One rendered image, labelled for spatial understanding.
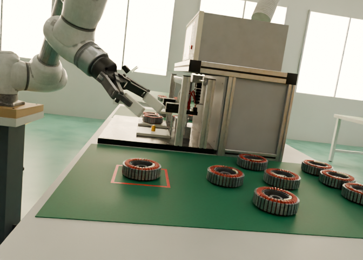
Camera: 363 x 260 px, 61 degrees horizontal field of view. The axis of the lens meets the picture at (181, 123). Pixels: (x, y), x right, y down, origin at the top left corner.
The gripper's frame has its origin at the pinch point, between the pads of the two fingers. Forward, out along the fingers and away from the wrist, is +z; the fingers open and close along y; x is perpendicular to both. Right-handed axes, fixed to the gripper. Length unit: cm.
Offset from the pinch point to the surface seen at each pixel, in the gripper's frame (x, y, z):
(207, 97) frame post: -6.0, 39.7, 4.2
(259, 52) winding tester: -32, 58, 7
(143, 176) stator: 14.4, -5.0, 11.3
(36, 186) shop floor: 155, 116, -79
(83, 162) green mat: 26.7, -1.8, -6.9
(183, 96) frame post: -0.9, 36.4, -3.0
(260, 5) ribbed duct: -65, 181, -32
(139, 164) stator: 16.3, 2.0, 6.5
